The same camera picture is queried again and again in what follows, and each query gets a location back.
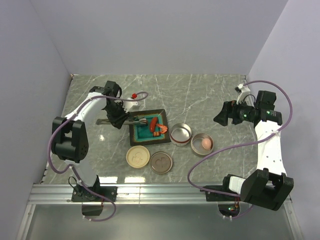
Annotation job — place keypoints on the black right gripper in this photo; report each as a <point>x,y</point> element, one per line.
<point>229,109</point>

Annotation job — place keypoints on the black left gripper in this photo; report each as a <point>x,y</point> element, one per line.
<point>118,121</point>

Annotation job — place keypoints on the steel serving tongs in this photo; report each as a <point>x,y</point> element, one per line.
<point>130,121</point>

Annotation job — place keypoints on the red sausage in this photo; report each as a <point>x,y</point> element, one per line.
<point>153,123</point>

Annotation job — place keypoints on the pink egg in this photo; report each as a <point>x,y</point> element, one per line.
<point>206,143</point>

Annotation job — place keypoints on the orange shrimp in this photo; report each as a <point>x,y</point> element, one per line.
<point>162,128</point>

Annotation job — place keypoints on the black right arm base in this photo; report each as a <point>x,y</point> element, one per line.
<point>228,202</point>

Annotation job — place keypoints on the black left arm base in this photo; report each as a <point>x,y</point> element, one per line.
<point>93,205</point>

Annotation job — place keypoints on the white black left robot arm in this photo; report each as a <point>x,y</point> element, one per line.
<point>69,140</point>

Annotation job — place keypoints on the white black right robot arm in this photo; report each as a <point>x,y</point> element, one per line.
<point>268,186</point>

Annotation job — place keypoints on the brown-rimmed steel container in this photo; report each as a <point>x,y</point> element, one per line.
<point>196,145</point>

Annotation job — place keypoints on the cream round lid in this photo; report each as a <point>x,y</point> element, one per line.
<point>138,156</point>

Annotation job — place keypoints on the white red-rimmed steel container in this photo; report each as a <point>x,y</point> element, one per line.
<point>180,134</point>

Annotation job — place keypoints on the brown round lid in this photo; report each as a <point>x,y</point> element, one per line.
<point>161,163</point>

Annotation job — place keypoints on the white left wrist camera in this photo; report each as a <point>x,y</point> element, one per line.
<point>130,104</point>

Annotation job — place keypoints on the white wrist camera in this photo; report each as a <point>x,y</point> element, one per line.
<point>243,92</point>
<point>130,104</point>

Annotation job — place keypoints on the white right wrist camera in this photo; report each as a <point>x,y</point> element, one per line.
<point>243,92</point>

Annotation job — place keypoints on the aluminium rail frame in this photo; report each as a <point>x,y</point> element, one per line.
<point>174,211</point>

